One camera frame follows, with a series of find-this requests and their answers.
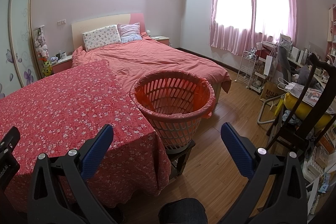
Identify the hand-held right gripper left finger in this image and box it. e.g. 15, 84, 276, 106
28, 124, 116, 224

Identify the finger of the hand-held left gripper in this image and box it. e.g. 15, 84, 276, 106
0, 126, 21, 161

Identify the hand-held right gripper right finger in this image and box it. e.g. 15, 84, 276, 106
220, 122, 307, 224

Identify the red plastic basket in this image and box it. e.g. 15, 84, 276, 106
130, 70, 216, 150

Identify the red floral tablecloth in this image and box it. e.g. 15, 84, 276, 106
0, 60, 172, 210

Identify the black folding stool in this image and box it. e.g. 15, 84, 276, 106
165, 139, 196, 178

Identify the green plush toy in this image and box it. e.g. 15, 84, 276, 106
43, 61, 53, 77

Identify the person's leg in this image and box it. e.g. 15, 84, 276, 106
157, 198, 208, 224

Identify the yellow cushion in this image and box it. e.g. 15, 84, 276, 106
285, 93, 334, 120

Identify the pile of boxes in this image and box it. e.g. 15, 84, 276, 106
302, 135, 336, 215

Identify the pink nightstand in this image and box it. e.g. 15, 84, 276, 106
151, 35, 171, 47
51, 55, 74, 74

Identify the newspaper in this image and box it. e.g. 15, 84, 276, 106
302, 88, 326, 104

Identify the grey office chair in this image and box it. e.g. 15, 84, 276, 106
278, 46, 292, 83

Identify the flower print sliding wardrobe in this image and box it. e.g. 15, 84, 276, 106
0, 0, 35, 100

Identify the clear tube of plush toys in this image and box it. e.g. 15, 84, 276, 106
33, 27, 51, 77

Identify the cluttered desk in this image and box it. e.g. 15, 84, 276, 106
260, 40, 336, 88

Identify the dark wooden chair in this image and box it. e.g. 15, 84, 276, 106
266, 53, 336, 159

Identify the pink curtain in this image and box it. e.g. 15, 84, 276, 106
209, 0, 299, 56

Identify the bed with pink duvet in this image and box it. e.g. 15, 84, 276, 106
72, 32, 232, 94

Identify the white floral pillow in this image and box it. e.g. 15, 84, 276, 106
82, 25, 121, 52

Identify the purple striped pillow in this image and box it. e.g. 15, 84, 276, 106
117, 22, 142, 43

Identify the beige pink bed headboard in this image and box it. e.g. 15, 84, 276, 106
71, 13, 147, 52

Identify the white bookshelf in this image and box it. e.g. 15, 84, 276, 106
327, 4, 336, 43

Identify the white tube frame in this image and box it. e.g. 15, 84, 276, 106
257, 94, 285, 125

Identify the white wire rack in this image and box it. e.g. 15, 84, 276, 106
249, 56, 269, 94
236, 49, 258, 89

